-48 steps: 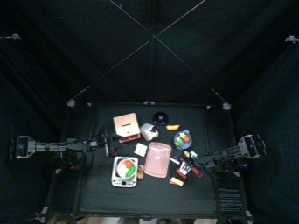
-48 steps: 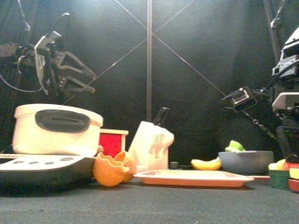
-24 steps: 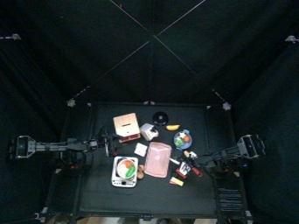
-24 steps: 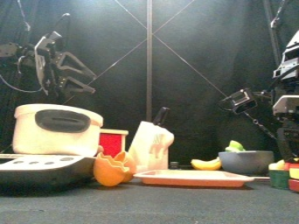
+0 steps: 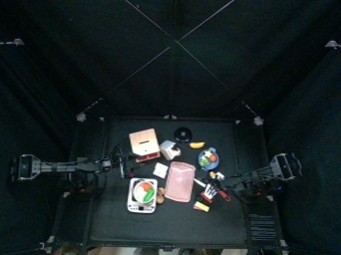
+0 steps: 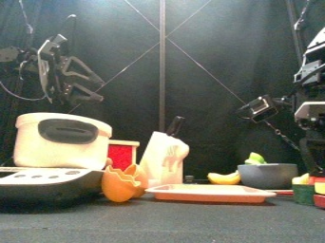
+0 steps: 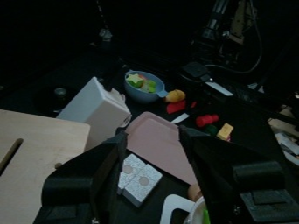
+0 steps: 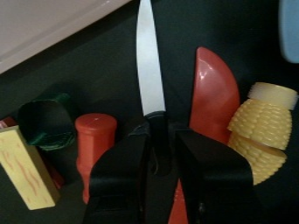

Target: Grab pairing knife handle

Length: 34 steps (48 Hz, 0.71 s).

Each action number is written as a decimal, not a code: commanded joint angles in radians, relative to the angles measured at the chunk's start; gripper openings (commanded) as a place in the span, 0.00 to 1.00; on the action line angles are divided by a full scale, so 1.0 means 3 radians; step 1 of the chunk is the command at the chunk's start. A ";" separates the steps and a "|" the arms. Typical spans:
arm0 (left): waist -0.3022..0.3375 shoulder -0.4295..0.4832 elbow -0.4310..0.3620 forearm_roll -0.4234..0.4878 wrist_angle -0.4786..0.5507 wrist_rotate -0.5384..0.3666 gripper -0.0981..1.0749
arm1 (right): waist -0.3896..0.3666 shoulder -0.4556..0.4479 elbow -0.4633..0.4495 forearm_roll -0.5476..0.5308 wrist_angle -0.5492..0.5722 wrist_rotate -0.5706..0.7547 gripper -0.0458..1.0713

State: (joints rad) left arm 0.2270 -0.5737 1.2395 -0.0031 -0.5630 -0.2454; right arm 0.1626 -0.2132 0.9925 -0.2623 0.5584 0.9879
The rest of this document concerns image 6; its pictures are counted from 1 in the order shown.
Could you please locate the black paring knife handle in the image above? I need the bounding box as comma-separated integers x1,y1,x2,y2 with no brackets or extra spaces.
164,115,187,138

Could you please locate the white toy knife block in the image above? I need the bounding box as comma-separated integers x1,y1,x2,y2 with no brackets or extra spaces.
137,130,190,188

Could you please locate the green toy fruit piece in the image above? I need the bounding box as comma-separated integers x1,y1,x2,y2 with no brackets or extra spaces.
243,151,267,165

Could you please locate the grey bowl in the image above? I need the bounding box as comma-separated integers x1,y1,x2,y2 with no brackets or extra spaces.
236,162,299,190

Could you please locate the yellow toy banana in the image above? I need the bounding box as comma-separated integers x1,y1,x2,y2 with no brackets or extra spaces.
207,170,242,186

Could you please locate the red box with wooden rim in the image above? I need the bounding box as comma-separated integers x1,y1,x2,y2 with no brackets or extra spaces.
105,139,140,172

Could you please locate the pale yellow toy food piece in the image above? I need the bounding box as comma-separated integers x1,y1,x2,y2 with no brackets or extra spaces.
291,172,313,186

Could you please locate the flat red toy piece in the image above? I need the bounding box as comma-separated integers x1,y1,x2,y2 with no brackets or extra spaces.
270,189,294,197

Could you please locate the pink rectangular tray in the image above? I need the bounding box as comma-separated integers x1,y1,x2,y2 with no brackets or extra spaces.
144,183,278,204

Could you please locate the green toy block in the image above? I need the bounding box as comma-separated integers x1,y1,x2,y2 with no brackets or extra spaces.
291,183,317,207

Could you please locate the yellow toy block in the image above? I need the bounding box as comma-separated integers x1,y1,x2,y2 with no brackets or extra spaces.
313,180,325,196

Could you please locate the orange cracked eggshell half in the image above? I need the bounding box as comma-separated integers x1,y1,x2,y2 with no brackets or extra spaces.
100,164,141,203
123,162,151,199

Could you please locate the white and black cooker base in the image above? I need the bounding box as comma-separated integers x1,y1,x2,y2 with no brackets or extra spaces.
0,166,105,211

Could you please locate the red toy block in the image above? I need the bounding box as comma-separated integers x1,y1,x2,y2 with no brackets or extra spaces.
313,193,325,210

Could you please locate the thin diagonal brace wire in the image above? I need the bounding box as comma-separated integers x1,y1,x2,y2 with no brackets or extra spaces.
66,0,214,114

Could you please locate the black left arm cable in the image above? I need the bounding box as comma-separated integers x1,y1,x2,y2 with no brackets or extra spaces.
0,60,45,103

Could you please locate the white pot with black handle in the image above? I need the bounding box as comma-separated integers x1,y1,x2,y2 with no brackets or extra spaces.
12,112,113,171

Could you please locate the grey vertical frame pole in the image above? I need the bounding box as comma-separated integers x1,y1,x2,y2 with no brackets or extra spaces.
157,0,167,133

